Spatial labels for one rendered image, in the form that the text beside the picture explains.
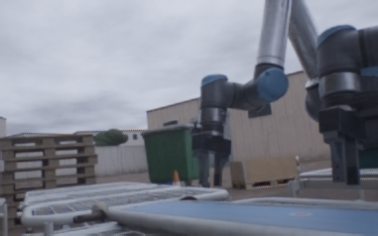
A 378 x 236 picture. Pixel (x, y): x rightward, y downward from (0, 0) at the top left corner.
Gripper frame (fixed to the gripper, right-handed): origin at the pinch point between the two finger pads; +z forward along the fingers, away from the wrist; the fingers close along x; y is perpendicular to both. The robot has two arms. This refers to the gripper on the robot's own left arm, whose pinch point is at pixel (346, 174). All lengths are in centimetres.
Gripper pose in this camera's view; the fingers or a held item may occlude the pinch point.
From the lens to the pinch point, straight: 78.0
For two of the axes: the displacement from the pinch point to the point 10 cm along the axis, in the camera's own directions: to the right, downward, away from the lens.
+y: -6.3, 1.7, 7.6
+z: -0.6, 9.6, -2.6
